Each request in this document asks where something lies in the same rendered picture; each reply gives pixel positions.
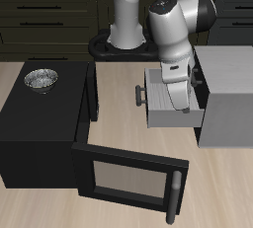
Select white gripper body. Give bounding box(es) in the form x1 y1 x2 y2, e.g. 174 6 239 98
164 53 196 112

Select white cabinet drawer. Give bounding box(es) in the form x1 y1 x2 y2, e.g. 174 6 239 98
143 67 206 129

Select white cabinet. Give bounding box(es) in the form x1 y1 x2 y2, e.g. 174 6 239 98
193 44 253 149

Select black microwave door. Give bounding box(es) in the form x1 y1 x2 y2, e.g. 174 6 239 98
71 142 190 225

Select grey kitchen cupboard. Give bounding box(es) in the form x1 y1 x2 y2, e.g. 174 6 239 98
207 0 253 46

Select speckled grey bowl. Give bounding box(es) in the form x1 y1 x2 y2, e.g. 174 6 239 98
23 68 59 95

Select black microwave oven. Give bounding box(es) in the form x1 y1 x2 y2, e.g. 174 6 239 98
0 61 100 190

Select dark kitchen cupboards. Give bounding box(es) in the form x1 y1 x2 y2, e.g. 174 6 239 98
0 0 115 63

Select dark grey drawer handle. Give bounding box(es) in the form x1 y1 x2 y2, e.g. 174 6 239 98
192 68 204 87
134 85 148 108

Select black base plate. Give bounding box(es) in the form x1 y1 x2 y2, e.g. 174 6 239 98
88 29 162 58

